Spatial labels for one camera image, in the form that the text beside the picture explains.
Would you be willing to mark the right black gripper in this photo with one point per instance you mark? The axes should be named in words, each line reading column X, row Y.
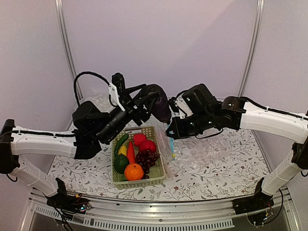
column 178, row 133

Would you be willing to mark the green pepper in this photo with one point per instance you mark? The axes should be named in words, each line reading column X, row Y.
column 120, row 163

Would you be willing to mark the front aluminium rail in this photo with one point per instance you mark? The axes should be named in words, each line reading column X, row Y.
column 108, row 214

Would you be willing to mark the aluminium frame post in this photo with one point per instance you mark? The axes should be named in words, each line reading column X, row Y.
column 253, row 47
column 65, row 38

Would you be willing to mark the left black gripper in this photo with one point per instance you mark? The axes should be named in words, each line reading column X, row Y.
column 140, row 113

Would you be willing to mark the green cucumber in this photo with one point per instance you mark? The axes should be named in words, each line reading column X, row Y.
column 120, row 142

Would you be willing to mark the green plastic basket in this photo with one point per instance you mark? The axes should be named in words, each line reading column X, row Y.
column 157, row 172

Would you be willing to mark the clear bag at back corner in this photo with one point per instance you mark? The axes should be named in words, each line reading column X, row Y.
column 100, row 101

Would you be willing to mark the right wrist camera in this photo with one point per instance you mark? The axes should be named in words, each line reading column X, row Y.
column 180, row 107

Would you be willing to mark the crumpled clear plastic bag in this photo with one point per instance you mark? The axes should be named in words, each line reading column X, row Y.
column 198, row 151

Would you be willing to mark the orange carrot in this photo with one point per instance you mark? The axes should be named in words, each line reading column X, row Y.
column 131, row 153

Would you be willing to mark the left aluminium frame post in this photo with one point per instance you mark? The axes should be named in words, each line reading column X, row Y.
column 65, row 38

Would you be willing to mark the yellow corn cob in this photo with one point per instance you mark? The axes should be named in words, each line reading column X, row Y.
column 122, row 150

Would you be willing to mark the clear zip bag blue zipper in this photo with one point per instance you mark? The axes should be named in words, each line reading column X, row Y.
column 165, row 146

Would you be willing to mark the dark red grape bunch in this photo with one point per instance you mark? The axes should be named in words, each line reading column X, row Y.
column 146, row 159

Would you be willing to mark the orange fruit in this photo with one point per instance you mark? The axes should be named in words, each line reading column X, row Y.
column 133, row 172

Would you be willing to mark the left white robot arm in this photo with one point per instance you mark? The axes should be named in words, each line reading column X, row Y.
column 92, row 129

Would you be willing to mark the red apple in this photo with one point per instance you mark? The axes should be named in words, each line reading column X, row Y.
column 147, row 145

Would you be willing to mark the right aluminium frame post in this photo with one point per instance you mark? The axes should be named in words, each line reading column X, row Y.
column 253, row 47

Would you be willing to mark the purple eggplant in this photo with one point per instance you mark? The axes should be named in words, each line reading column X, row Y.
column 162, row 111

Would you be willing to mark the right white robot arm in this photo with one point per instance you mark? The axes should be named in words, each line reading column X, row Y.
column 197, row 114

